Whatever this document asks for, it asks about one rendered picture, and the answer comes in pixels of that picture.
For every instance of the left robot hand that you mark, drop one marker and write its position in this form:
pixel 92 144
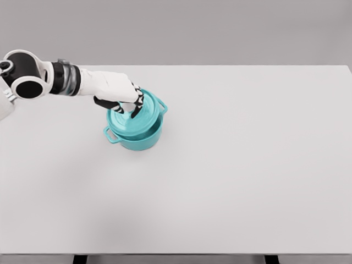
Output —
pixel 118 86

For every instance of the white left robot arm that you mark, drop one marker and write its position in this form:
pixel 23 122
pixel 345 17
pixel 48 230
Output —
pixel 30 78

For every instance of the teal pot lid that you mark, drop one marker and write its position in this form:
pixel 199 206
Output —
pixel 137 118

